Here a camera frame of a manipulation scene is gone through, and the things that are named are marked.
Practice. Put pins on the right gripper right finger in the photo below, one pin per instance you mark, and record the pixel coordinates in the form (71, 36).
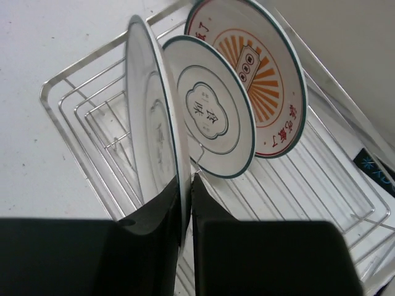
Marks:
(233, 257)

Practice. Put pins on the metal wire dish rack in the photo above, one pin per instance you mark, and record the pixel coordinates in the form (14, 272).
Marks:
(317, 180)

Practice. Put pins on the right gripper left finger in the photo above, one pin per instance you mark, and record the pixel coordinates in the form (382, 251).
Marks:
(136, 255)

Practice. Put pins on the orange sunburst pattern plate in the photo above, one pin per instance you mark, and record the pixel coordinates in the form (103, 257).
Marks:
(249, 37)

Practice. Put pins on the blue table label sticker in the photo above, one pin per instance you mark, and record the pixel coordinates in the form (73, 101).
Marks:
(366, 164)

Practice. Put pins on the white green-rimmed plate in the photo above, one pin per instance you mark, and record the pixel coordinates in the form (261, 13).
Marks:
(155, 116)
(218, 115)

